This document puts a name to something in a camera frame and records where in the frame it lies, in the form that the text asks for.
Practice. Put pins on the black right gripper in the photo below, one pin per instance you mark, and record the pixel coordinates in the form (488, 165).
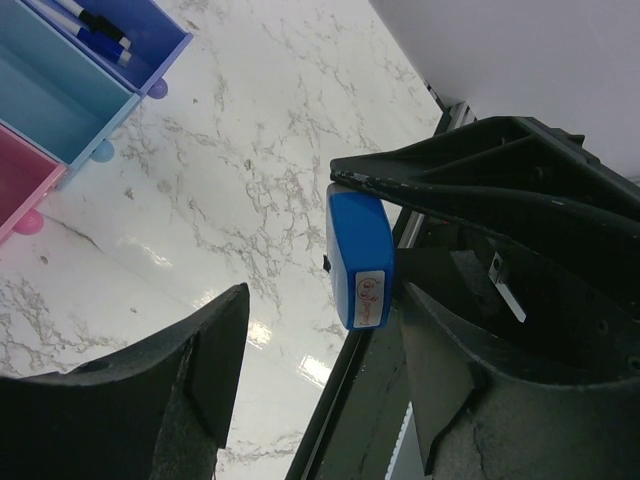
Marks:
(556, 277)

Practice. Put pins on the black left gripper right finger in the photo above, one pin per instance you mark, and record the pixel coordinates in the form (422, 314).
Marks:
(486, 409)

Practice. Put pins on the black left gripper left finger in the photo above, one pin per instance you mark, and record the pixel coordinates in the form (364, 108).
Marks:
(160, 408)

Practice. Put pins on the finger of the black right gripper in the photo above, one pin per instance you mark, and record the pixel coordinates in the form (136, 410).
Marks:
(502, 160)

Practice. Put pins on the blue pencil sharpener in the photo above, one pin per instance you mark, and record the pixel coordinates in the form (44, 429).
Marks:
(360, 258)

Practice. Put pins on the white blue marker pen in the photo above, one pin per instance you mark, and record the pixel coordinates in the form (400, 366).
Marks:
(97, 42)

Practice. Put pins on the white black marker pen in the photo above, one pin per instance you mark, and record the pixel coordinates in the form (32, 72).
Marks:
(96, 23)

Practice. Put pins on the pink drawer bin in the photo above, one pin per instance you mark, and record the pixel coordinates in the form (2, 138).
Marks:
(27, 177)

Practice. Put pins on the sky blue drawer bin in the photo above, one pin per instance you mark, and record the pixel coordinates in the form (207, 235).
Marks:
(55, 96)

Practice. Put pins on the purple drawer bin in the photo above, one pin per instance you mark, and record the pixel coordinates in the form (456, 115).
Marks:
(134, 41)

